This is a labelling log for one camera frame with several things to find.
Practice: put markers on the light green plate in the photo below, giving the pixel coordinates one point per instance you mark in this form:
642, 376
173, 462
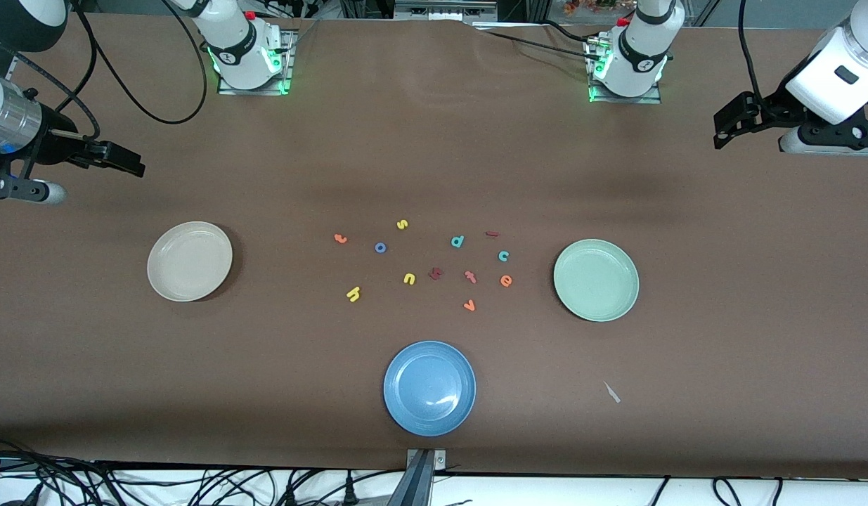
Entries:
596, 280

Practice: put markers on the yellow letter h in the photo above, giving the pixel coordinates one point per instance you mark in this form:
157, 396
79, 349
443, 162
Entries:
353, 294

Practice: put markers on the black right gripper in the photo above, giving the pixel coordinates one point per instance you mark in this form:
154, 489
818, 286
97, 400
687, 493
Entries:
56, 144

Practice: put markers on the silver frame bar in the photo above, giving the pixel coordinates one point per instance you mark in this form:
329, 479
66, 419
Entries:
444, 10

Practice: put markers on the brown paper table cover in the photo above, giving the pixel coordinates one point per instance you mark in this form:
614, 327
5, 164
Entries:
300, 365

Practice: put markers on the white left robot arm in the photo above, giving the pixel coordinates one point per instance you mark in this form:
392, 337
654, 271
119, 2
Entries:
641, 49

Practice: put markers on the dark aluminium mount post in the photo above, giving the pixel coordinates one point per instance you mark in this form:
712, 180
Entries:
416, 488

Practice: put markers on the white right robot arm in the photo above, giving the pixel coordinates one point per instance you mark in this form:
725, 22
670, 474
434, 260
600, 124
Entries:
240, 42

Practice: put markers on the beige brown plate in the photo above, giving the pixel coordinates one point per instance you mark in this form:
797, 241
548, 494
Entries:
189, 261

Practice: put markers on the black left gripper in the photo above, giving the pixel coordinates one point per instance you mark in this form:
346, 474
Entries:
769, 110

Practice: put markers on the aluminium table frame rail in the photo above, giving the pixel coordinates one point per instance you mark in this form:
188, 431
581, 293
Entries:
12, 67

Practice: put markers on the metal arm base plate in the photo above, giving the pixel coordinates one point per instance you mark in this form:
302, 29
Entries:
290, 70
616, 100

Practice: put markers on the small grey tape scrap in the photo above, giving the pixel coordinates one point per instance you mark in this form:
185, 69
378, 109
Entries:
611, 392

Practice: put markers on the silver mount bracket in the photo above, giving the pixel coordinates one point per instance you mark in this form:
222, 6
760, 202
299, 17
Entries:
441, 460

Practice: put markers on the orange flowers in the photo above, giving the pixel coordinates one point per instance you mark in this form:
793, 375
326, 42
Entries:
588, 5

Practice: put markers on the blue plate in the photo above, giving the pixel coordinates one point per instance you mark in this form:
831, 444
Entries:
429, 388

